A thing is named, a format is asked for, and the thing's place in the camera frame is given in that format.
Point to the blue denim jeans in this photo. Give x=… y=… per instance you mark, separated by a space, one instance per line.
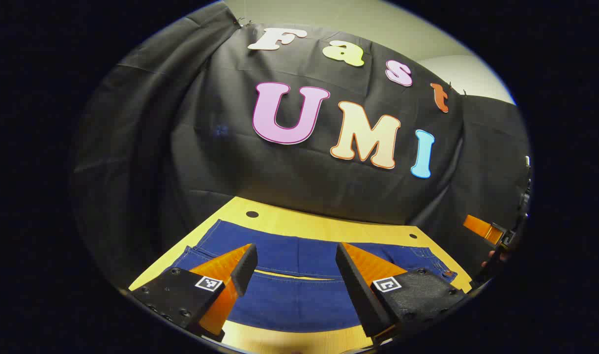
x=299 y=255

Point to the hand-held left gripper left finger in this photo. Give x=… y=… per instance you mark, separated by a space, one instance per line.
x=247 y=265

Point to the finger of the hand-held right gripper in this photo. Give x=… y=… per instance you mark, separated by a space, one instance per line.
x=483 y=228

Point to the black backdrop cloth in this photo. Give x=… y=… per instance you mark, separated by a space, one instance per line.
x=206 y=147

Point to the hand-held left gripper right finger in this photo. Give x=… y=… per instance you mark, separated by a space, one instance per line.
x=358 y=290

